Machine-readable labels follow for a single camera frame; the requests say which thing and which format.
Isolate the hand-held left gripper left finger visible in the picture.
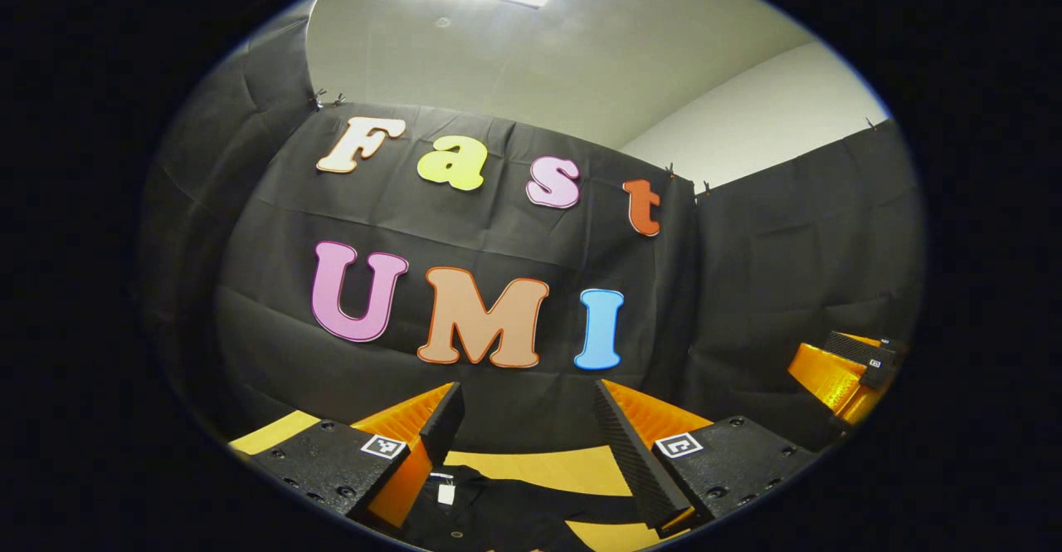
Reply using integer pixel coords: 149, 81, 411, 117
246, 381, 467, 532

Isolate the black backdrop cloth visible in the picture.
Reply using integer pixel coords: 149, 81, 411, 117
141, 12, 926, 462

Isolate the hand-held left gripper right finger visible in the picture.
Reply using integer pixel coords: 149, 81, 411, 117
594, 379, 824, 539

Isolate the black shirt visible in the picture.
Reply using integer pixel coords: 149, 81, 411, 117
402, 463, 656, 552

